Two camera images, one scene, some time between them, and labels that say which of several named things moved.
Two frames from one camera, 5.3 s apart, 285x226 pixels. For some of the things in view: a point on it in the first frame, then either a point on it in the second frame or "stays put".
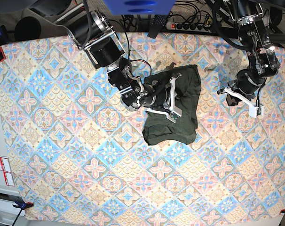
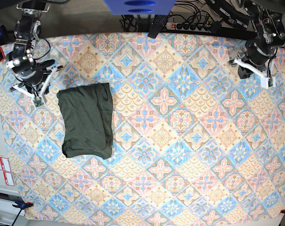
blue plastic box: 140,7 stays put
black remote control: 159,21 stays put
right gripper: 247,84 to 257,54
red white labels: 2,164 stays put
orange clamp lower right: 284,211 stays put
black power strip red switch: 189,26 stays put
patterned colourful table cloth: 78,152 stays put
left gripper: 155,93 to 31,75
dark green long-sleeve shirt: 158,128 to 88,112
